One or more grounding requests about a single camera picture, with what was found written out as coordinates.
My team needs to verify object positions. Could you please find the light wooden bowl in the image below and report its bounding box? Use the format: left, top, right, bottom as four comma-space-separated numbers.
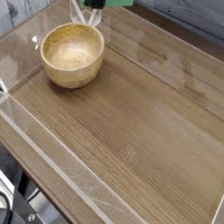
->
40, 23, 104, 89

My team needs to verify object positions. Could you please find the black table leg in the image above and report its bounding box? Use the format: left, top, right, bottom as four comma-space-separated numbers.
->
18, 172, 30, 197

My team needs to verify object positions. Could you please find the clear acrylic corner bracket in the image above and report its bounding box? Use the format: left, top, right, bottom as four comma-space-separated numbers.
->
69, 0, 101, 27

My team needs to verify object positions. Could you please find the clear acrylic tray wall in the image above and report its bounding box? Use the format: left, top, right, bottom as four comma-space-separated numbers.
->
0, 0, 224, 224

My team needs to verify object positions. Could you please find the black metal bracket with screw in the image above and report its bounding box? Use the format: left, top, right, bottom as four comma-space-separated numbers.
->
12, 194, 44, 224

